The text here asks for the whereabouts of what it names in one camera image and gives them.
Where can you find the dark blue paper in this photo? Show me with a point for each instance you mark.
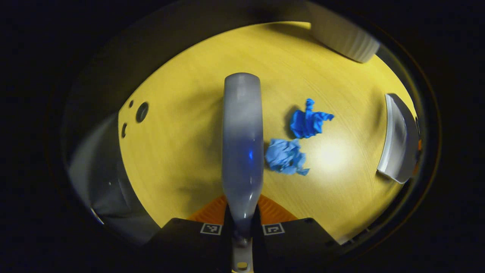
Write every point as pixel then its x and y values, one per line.
pixel 307 123

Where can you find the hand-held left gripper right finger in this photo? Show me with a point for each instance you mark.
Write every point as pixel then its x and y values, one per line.
pixel 295 242

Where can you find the small grey broom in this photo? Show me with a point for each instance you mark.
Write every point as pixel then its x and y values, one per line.
pixel 242 132

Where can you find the light blue paper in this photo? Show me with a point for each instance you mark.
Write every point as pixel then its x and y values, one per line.
pixel 284 157

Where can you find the grey dustpan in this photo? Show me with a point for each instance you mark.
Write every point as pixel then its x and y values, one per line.
pixel 398 144

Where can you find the white ribbed garbage bin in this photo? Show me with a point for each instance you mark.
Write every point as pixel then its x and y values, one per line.
pixel 348 38

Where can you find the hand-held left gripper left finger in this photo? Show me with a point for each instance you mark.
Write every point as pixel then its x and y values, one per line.
pixel 189 242

